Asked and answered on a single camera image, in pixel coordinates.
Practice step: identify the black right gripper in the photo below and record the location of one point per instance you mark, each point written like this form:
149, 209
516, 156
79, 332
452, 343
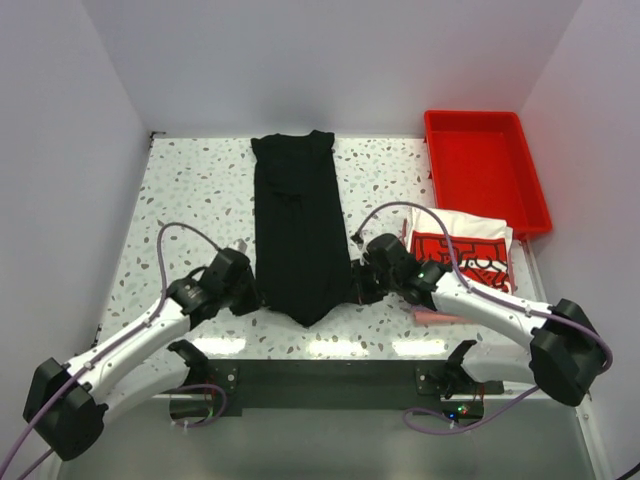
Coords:
360, 292

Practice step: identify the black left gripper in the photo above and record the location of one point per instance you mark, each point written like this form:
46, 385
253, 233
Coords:
254, 299

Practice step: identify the black t-shirt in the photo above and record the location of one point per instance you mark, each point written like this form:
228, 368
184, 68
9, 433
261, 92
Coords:
302, 256

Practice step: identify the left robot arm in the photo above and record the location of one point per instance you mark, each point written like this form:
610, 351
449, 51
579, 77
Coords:
69, 403

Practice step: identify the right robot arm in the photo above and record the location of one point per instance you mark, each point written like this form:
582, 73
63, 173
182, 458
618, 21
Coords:
554, 347

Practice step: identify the folded red coca-cola t-shirt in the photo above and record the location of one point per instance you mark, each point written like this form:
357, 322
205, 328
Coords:
482, 245

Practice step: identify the red plastic bin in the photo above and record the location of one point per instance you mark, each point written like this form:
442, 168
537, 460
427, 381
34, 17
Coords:
481, 164

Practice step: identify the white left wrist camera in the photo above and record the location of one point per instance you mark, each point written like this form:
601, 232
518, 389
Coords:
240, 245

